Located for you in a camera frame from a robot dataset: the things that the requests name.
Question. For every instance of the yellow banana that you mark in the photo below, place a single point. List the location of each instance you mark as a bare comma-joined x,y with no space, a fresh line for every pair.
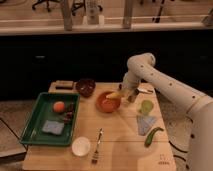
114,95

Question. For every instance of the light green cup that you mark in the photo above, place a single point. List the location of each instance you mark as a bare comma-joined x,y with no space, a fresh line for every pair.
146,107

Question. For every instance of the red-orange bowl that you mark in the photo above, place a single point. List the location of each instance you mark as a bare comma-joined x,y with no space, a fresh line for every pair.
105,105

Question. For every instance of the metal cup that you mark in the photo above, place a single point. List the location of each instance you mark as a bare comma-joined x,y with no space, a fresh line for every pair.
132,97

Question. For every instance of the blue folded cloth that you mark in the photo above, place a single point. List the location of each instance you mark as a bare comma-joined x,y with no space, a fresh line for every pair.
145,123

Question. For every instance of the green plastic tray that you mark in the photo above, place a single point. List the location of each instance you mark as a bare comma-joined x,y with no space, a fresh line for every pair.
43,110

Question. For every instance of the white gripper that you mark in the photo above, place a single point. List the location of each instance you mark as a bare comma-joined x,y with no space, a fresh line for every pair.
130,83

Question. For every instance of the black office chair base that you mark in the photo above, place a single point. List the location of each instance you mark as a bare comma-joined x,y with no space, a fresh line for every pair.
47,4

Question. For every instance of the orange fruit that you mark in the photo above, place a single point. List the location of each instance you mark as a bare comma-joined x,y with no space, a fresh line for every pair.
59,107

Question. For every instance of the dark brown bowl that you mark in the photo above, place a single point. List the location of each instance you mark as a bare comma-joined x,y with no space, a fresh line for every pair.
85,87

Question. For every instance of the green chili pepper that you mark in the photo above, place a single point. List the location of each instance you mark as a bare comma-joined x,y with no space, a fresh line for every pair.
150,136

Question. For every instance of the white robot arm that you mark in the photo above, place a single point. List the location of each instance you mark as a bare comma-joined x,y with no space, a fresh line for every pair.
196,104

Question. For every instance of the silver fork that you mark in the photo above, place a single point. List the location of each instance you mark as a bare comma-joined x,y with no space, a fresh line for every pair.
95,156

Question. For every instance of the blue sponge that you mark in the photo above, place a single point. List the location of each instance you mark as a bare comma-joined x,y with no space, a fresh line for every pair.
53,127

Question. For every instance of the dark red grapes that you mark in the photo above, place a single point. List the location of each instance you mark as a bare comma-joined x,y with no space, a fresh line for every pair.
69,113

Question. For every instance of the brown wooden block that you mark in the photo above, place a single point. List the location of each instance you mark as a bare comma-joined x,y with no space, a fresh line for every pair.
60,84

